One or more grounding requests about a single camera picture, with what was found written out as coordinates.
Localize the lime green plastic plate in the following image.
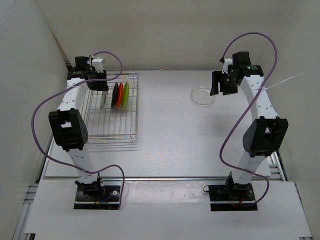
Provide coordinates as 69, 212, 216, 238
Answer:
121, 82, 130, 108

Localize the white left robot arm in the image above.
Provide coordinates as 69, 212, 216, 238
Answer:
48, 56, 109, 201

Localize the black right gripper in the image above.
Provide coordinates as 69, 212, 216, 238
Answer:
210, 70, 239, 96

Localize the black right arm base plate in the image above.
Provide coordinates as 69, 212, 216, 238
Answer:
202, 184, 258, 212

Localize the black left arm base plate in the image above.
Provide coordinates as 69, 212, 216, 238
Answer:
73, 180, 122, 210

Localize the white cable tie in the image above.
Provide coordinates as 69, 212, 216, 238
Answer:
259, 72, 304, 91

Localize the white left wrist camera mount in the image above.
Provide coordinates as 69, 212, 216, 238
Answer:
91, 56, 105, 73

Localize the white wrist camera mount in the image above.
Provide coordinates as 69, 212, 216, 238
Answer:
222, 58, 233, 74
91, 56, 105, 73

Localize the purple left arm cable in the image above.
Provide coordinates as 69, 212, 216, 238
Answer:
33, 51, 125, 210

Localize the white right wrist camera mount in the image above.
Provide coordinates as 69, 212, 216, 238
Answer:
222, 58, 233, 74

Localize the clear textured glass plate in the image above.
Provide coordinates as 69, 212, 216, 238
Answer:
190, 85, 216, 107

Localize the aluminium table edge rail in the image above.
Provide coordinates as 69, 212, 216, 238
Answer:
266, 151, 287, 182

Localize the orange plastic plate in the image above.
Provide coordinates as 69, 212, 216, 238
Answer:
116, 82, 124, 108

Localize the chrome wire dish rack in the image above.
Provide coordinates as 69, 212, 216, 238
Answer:
80, 72, 139, 145

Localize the front aluminium rail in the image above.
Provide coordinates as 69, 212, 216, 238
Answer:
99, 175, 233, 181

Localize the black plastic plate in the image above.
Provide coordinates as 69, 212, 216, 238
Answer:
111, 82, 119, 109

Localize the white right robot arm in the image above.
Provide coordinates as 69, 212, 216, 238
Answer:
208, 51, 289, 202

